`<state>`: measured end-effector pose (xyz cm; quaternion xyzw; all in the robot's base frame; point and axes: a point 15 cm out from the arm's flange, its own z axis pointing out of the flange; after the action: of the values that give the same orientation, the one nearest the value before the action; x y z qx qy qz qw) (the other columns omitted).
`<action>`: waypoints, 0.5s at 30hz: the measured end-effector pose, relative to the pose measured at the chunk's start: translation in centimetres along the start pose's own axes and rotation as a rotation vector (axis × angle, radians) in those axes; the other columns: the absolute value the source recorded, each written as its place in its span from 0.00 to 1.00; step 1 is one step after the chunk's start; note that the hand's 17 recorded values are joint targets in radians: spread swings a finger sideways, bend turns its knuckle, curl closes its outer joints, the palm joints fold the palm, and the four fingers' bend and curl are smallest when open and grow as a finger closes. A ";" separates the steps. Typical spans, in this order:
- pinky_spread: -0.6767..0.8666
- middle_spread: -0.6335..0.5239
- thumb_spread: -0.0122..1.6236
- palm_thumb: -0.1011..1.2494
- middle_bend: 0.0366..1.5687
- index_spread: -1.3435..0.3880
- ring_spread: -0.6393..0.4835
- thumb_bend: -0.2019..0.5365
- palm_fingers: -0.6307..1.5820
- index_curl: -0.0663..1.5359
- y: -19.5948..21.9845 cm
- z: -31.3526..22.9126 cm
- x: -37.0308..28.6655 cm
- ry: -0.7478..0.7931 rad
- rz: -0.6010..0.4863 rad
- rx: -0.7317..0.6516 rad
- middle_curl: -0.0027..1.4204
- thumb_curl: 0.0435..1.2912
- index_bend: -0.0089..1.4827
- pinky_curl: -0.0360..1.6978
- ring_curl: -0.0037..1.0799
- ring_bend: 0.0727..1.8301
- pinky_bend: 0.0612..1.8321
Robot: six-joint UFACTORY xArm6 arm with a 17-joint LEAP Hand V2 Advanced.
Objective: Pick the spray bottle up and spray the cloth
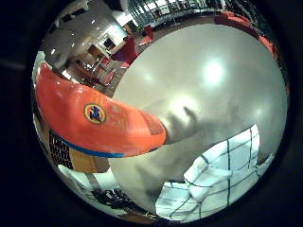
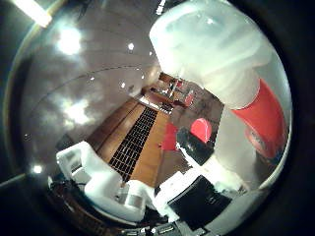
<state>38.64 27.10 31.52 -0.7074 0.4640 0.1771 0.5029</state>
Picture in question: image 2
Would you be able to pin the orange labelled container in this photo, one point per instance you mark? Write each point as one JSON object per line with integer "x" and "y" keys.
{"x": 262, "y": 144}

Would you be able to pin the wooden counter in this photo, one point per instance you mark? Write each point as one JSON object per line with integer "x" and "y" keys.
{"x": 160, "y": 95}

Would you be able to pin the wooden cabinet with black grid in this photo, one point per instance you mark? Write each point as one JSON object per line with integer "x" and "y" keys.
{"x": 151, "y": 154}

